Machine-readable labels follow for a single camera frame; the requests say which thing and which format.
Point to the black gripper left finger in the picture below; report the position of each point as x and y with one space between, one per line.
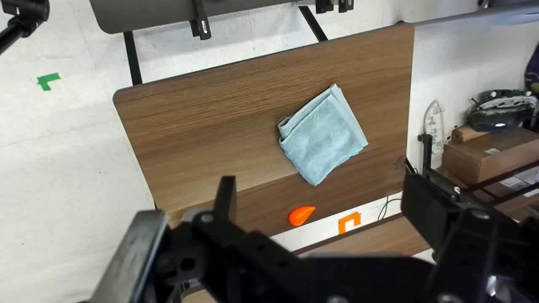
226 195

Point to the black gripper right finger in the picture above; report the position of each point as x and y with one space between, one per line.
426 202

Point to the light blue towel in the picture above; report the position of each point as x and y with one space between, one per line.
322 135

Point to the brown cardboard box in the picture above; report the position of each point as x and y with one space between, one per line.
482 157

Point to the orange carrot toy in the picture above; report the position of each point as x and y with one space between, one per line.
302 216

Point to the black round device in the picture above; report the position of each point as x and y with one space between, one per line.
499 111

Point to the grey plastic chair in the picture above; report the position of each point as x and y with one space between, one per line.
169 12

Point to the green floor tape mark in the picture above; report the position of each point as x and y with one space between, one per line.
47 79

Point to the black camera tripod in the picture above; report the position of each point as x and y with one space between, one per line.
26 14

